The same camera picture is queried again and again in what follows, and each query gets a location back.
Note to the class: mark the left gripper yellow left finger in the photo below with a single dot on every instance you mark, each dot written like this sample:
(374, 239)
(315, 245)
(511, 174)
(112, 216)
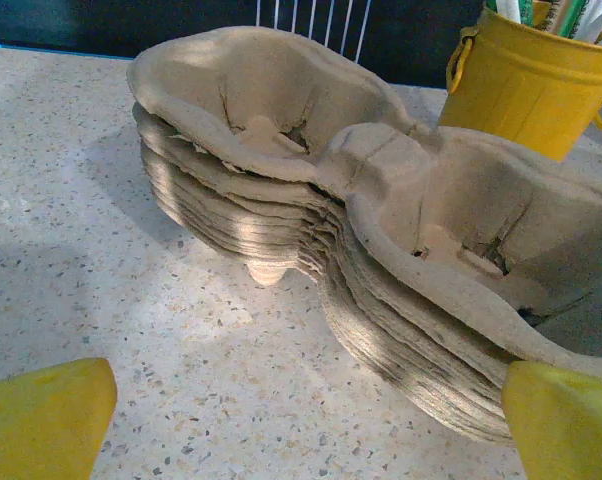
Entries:
(41, 430)

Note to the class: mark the stack of pulp cup carriers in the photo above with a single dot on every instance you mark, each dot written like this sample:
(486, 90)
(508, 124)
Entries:
(381, 165)

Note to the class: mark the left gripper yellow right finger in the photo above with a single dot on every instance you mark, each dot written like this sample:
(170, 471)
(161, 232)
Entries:
(566, 430)

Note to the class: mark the clear wrapped straw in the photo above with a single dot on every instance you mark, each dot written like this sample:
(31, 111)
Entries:
(593, 20)
(505, 10)

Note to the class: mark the brown paper wrapped straw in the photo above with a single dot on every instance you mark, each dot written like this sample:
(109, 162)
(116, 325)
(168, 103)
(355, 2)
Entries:
(548, 17)

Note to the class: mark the yellow metal bucket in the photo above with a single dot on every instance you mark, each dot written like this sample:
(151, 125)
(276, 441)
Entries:
(521, 90)

